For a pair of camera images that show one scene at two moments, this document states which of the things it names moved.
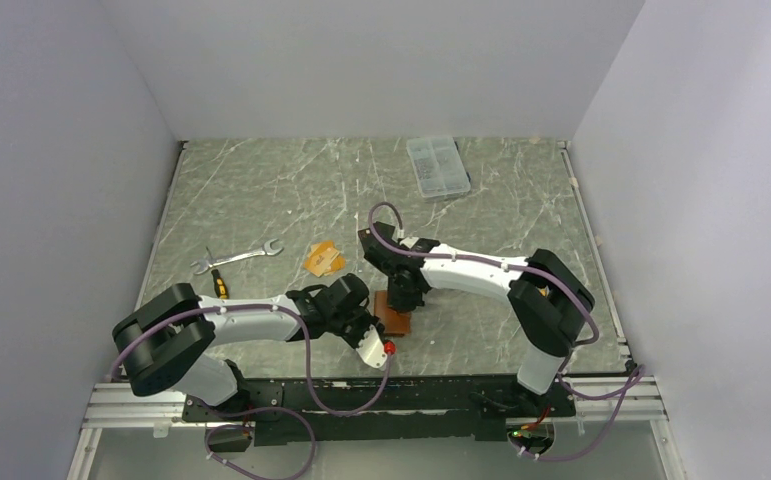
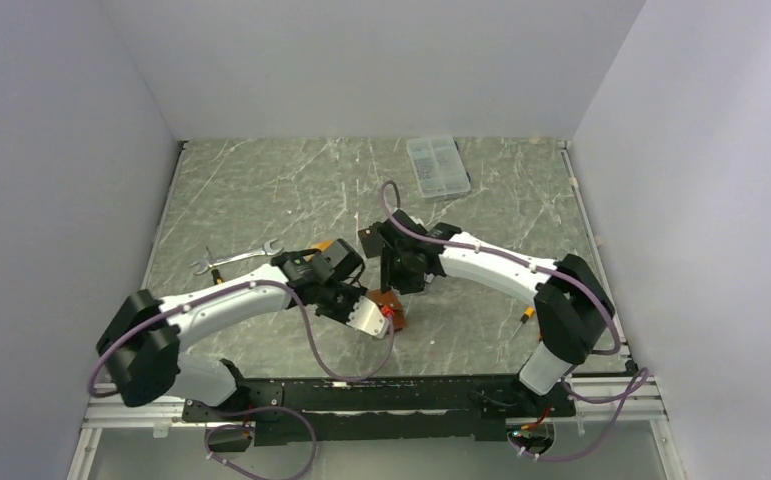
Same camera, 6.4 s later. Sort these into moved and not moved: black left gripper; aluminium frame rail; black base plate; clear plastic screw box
Moved: black left gripper
Not moved: black base plate; clear plastic screw box; aluminium frame rail
